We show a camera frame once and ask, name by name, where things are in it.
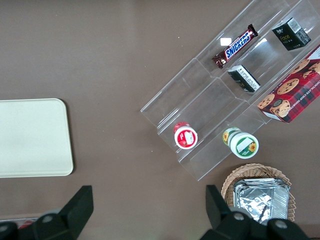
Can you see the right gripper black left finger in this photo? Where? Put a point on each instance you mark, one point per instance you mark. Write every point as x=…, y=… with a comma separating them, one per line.
x=65, y=222

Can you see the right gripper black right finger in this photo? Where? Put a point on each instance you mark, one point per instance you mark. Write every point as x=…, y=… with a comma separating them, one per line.
x=225, y=225

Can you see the aluminium foil tray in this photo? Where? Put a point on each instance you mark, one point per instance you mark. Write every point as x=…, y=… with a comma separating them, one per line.
x=262, y=200

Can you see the woven wicker basket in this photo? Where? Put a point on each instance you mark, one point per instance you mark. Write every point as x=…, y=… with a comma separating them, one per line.
x=250, y=172

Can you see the cream rectangular plastic tray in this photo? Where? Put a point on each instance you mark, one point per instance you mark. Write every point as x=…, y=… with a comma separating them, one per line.
x=32, y=137

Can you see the green sunflower-lidded jar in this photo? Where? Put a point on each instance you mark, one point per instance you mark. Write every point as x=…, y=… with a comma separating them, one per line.
x=242, y=143

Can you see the red-lidded strawberry jar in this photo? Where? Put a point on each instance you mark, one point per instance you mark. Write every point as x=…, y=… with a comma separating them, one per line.
x=185, y=136

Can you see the clear acrylic tiered display stand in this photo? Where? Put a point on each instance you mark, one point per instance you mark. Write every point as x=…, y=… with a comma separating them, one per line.
x=200, y=100

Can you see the black box with white label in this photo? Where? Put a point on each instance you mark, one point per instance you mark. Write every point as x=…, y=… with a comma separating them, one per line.
x=243, y=78

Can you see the red plaid chocolate cookie box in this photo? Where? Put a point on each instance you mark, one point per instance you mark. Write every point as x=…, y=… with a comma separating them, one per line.
x=295, y=90

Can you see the Snickers chocolate bar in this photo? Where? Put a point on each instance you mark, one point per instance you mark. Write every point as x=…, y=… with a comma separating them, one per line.
x=236, y=46

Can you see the black box with face print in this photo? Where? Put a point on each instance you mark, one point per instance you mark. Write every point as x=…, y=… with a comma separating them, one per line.
x=290, y=35

